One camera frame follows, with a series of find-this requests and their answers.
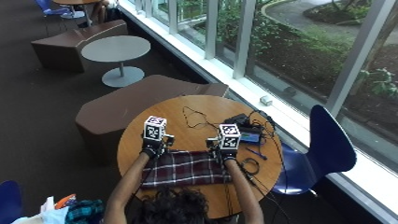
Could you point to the person's right hand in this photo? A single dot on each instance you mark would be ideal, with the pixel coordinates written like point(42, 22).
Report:
point(227, 153)

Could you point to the person's left hand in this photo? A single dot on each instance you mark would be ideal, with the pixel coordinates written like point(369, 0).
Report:
point(152, 150)

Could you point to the white marker cube on right glove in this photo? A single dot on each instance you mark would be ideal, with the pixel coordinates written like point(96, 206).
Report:
point(229, 136)

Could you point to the white marker cube on glove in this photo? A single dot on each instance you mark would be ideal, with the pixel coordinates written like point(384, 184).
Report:
point(155, 128)
point(229, 136)

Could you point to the white marker cube on left glove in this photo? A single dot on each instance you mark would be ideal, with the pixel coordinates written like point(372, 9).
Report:
point(155, 128)

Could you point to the blue pen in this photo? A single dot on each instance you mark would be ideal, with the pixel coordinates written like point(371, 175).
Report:
point(256, 153)

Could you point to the device with blue screen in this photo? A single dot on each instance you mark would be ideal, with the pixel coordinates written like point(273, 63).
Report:
point(251, 137)

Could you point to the dark red plaid cloth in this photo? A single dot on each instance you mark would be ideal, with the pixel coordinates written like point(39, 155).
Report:
point(184, 169)

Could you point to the black box device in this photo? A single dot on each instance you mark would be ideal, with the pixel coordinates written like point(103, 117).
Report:
point(237, 119)

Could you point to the large brown angular bench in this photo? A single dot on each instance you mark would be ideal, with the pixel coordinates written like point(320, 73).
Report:
point(124, 105)

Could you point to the the person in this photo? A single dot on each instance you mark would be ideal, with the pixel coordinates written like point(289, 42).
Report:
point(174, 205)

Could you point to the small white box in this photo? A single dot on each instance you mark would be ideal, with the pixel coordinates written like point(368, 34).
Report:
point(267, 100)

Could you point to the blue plastic chair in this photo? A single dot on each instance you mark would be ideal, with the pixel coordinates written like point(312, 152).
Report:
point(10, 202)
point(52, 9)
point(328, 149)

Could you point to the small dark object on sill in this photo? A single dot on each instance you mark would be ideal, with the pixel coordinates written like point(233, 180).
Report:
point(289, 91)

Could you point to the teal plaid cloth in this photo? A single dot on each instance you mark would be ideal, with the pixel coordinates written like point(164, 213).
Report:
point(86, 211)

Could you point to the orange packet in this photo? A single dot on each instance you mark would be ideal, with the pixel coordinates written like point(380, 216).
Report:
point(66, 200)

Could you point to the white cloth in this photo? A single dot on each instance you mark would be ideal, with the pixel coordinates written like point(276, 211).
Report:
point(46, 214)

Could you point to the grey round side table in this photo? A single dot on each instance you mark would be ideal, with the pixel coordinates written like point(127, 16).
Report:
point(116, 48)

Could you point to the small brown angular bench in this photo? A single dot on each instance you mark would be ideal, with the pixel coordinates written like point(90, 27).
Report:
point(62, 46)

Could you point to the round wooden table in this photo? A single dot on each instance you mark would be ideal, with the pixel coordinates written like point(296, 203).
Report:
point(76, 1)

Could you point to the right glove palm camera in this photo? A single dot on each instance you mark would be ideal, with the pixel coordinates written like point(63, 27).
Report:
point(212, 142)

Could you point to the glove palm camera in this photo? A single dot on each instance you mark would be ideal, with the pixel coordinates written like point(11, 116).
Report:
point(212, 142)
point(168, 140)

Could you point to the left glove palm camera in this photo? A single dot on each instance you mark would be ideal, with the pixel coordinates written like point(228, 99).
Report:
point(168, 140)

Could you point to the white window frame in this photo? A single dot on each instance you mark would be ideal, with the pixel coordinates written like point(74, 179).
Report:
point(244, 40)

